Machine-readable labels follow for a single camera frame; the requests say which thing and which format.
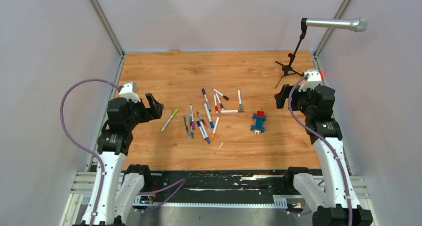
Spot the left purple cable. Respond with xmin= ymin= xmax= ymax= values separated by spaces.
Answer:
xmin=60 ymin=79 xmax=120 ymax=226

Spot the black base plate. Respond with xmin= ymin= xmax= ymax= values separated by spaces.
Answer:
xmin=139 ymin=169 xmax=299 ymax=204

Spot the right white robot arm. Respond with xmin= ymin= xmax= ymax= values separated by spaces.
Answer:
xmin=275 ymin=84 xmax=373 ymax=226

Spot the navy cap marker lower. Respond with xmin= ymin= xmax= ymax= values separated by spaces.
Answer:
xmin=196 ymin=120 xmax=206 ymax=140

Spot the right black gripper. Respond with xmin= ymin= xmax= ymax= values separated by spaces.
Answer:
xmin=274 ymin=84 xmax=315 ymax=117

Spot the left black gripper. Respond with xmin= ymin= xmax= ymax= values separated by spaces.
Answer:
xmin=125 ymin=93 xmax=164 ymax=130

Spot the dark green cap pen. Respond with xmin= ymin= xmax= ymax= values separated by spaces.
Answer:
xmin=188 ymin=113 xmax=194 ymax=139

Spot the purple cable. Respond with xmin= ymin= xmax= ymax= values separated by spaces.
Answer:
xmin=288 ymin=73 xmax=354 ymax=226
xmin=60 ymin=79 xmax=120 ymax=226

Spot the blue red toy robot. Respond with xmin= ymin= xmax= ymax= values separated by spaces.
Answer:
xmin=250 ymin=111 xmax=266 ymax=134

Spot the brown cap marker horizontal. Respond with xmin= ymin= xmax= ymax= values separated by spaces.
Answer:
xmin=217 ymin=110 xmax=244 ymax=113

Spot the dark red cap marker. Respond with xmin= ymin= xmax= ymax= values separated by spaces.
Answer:
xmin=215 ymin=93 xmax=224 ymax=110

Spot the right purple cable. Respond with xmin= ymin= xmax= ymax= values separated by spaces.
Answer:
xmin=288 ymin=73 xmax=354 ymax=226

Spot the orange red cap marker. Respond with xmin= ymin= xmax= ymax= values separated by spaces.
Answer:
xmin=195 ymin=110 xmax=209 ymax=128

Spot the green cap marker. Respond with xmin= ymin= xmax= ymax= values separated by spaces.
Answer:
xmin=237 ymin=89 xmax=243 ymax=110
xmin=160 ymin=109 xmax=179 ymax=132

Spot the black microphone tripod stand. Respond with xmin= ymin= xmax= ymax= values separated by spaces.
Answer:
xmin=275 ymin=18 xmax=308 ymax=88

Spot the silver microphone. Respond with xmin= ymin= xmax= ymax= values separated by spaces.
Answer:
xmin=301 ymin=18 xmax=369 ymax=32

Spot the clear cap grey pen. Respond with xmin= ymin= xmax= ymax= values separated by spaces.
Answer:
xmin=183 ymin=115 xmax=191 ymax=142

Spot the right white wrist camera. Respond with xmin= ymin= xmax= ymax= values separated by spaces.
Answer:
xmin=299 ymin=69 xmax=322 ymax=92

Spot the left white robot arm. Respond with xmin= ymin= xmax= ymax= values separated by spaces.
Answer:
xmin=79 ymin=93 xmax=164 ymax=226

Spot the purple tip white marker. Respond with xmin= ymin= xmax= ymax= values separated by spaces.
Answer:
xmin=200 ymin=121 xmax=211 ymax=144

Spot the purple cap marker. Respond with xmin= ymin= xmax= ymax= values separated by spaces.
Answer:
xmin=189 ymin=104 xmax=196 ymax=130

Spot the grey slotted cable duct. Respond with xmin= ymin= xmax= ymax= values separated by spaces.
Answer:
xmin=81 ymin=195 xmax=289 ymax=209

